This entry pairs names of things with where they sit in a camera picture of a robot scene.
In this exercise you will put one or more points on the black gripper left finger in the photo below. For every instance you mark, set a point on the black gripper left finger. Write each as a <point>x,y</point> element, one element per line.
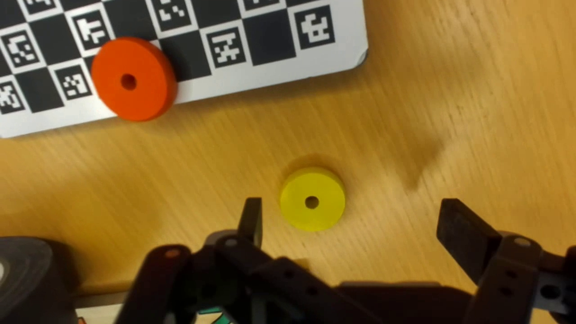
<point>250,217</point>

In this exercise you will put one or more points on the black white calibration board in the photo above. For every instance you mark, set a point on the black white calibration board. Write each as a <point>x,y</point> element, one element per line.
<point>270,41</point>

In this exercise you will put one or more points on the wooden number puzzle board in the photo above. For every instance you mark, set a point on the wooden number puzzle board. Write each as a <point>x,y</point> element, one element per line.
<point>96,315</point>

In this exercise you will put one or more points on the black tape roll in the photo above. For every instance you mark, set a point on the black tape roll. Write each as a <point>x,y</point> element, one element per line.
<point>29,270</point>

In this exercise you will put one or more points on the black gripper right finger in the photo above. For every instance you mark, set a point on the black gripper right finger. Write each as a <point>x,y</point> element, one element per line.
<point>461,230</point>

